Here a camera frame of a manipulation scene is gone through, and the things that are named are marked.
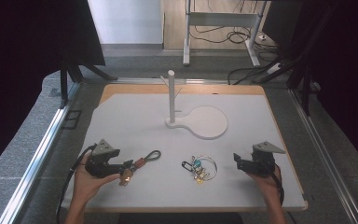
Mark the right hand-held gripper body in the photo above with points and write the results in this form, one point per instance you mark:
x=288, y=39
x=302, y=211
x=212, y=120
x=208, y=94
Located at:
x=261, y=165

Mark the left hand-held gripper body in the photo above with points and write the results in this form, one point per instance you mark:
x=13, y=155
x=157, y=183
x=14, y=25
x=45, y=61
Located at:
x=101, y=168

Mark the person's right hand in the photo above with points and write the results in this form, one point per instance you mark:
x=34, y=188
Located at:
x=268, y=186

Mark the person's left hand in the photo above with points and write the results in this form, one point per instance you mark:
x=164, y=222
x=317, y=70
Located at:
x=84, y=186

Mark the white table mat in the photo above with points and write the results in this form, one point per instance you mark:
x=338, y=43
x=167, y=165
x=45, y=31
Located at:
x=136, y=124

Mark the white pole stand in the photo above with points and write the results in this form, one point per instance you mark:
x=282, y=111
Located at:
x=206, y=123

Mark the person's dark clothing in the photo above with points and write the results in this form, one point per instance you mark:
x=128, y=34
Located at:
x=180, y=218

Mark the black stand legs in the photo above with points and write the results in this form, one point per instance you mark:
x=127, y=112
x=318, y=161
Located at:
x=304, y=77
x=63, y=87

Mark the white power strip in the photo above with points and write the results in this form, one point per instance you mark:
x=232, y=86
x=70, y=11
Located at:
x=273, y=68

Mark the black curtain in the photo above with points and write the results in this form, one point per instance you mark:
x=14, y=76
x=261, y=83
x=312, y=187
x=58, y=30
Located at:
x=21, y=62
x=345, y=77

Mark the black rectangular bracket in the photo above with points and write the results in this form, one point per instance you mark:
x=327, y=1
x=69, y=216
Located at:
x=72, y=119

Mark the aluminium rail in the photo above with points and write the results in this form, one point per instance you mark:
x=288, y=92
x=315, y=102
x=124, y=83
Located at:
x=37, y=161
x=320, y=149

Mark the white desk frame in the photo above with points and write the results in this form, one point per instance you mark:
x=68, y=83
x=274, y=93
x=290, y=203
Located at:
x=220, y=19

